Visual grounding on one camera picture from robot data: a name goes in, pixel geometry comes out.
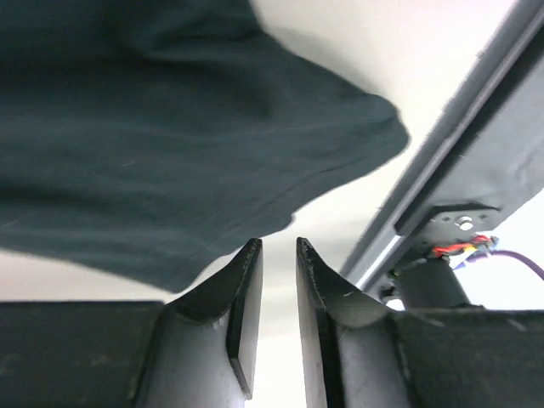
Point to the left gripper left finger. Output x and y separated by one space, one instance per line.
198 350

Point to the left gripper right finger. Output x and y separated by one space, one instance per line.
357 352

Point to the aluminium frame rail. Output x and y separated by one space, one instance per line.
482 161

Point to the black t shirt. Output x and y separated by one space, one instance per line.
148 138

